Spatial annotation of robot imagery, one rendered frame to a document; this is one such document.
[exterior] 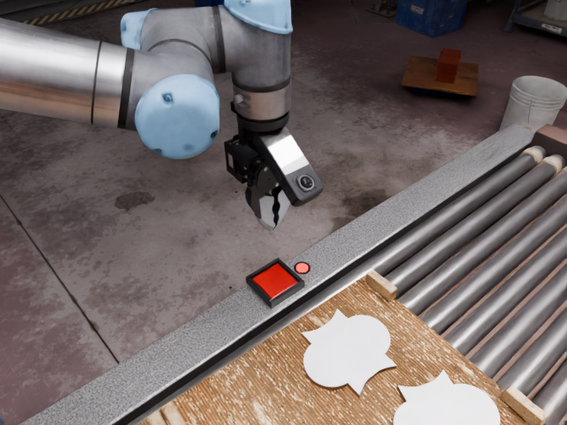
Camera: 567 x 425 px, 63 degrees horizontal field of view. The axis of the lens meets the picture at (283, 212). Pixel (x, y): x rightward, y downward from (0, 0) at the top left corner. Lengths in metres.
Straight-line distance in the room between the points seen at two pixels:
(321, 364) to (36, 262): 1.85
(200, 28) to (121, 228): 1.92
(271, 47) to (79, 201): 2.18
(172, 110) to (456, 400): 0.55
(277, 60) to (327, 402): 0.47
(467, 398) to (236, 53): 0.55
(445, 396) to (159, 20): 0.61
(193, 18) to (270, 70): 0.10
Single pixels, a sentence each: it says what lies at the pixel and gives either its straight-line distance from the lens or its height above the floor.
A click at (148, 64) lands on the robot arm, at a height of 1.40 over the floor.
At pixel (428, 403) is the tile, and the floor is 0.95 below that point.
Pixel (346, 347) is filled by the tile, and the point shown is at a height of 0.95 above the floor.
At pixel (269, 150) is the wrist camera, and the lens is 0.61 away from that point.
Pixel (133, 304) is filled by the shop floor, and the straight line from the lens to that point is 2.06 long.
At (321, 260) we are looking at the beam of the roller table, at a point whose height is 0.91.
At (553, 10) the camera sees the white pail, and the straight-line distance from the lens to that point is 5.03.
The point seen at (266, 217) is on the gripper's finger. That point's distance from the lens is 0.70.
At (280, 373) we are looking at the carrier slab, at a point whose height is 0.94.
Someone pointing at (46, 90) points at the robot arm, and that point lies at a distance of 0.44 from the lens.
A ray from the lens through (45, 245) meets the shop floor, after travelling 2.47.
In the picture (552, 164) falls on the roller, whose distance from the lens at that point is 1.29.
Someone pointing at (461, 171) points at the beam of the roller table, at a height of 0.91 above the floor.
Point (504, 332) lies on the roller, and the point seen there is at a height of 0.92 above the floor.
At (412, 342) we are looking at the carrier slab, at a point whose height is 0.94.
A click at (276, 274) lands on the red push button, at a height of 0.93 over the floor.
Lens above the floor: 1.57
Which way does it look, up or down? 42 degrees down
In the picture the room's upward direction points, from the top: straight up
